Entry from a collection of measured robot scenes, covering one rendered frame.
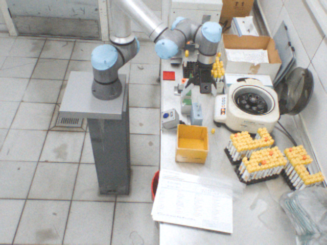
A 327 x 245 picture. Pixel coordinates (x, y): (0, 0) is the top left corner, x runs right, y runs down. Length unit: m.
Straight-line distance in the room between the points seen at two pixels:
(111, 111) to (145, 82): 1.53
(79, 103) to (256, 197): 0.89
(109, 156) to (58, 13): 1.93
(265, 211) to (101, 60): 0.92
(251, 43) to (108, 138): 0.98
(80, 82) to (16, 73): 1.66
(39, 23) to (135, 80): 1.18
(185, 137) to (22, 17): 2.53
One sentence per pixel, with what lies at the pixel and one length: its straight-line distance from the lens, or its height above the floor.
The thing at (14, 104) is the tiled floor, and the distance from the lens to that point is 2.97.
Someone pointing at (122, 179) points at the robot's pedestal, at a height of 0.21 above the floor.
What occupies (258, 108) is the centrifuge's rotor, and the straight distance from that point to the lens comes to 1.54.
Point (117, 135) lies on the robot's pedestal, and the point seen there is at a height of 0.68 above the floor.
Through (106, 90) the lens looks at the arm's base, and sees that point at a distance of 1.52.
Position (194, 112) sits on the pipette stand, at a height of 0.97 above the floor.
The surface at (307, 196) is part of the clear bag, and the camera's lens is 1.29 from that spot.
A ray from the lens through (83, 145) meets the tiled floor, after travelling 2.54.
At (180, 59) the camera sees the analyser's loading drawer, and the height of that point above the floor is 0.92.
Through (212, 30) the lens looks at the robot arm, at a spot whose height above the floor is 1.38.
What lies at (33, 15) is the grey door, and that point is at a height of 0.25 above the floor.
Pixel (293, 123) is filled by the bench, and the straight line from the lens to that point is 1.69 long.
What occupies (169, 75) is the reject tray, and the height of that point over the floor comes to 0.88.
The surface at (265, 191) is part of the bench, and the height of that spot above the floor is 0.87.
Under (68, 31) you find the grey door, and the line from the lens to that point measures 3.53.
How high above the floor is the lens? 2.02
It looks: 49 degrees down
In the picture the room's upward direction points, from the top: 5 degrees clockwise
